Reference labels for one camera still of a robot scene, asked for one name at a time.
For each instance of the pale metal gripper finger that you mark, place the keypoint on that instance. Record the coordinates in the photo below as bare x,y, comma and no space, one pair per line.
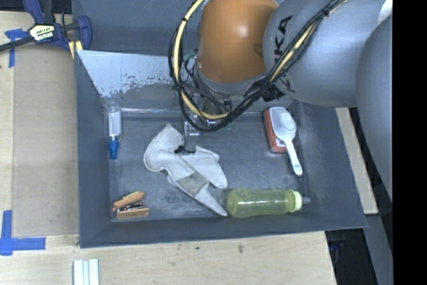
190,141

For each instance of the white cloth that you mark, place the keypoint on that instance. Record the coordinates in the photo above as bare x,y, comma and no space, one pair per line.
166,153

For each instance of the grey metal bin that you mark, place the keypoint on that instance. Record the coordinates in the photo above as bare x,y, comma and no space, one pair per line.
247,160

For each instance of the orange sponge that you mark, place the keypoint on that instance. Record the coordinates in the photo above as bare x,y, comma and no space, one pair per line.
272,140

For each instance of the clear bottle with blue cap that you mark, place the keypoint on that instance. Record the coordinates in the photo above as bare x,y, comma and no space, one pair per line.
114,123

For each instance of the white plastic scoop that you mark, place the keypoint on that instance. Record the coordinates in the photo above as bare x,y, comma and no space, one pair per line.
287,128

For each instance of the toy hot dog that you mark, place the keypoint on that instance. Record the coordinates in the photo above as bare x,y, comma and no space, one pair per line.
130,207

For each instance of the yellow plastic bottle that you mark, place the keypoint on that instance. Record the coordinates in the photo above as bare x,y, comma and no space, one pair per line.
257,203

